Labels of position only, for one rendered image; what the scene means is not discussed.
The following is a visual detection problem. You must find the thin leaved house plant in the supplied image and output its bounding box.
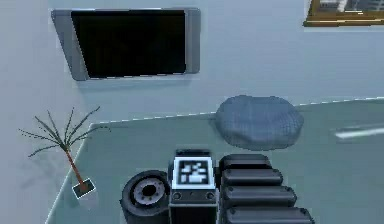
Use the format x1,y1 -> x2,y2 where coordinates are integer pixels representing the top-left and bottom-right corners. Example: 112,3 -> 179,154
18,105 -> 112,200

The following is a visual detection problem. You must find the gold framed wall picture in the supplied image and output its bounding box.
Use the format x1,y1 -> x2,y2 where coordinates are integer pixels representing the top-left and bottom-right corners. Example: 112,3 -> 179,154
302,0 -> 384,28

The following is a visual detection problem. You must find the blue grey round cushion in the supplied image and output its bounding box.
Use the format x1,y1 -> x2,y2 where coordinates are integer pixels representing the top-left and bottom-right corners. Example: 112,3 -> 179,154
214,94 -> 305,152

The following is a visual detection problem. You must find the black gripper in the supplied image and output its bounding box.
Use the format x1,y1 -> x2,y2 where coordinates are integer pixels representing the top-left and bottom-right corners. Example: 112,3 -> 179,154
119,169 -> 173,224

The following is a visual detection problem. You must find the grey framed television set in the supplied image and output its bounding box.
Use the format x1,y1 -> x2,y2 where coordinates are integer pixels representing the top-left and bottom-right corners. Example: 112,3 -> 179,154
50,7 -> 202,82

